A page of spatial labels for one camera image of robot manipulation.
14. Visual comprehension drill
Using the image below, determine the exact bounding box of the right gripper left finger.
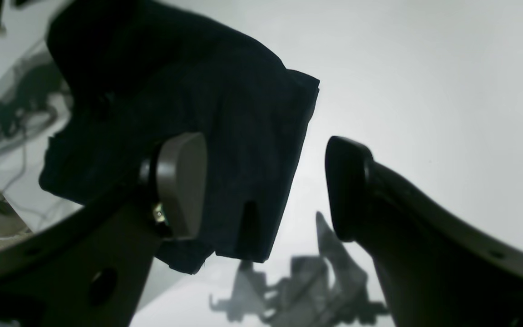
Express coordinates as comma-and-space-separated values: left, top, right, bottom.
0, 133, 207, 327

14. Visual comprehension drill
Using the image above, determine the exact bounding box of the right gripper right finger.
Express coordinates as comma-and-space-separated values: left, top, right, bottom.
325, 136, 523, 327

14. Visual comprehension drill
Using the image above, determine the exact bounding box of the black t-shirt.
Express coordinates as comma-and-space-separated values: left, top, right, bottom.
39, 0, 320, 274

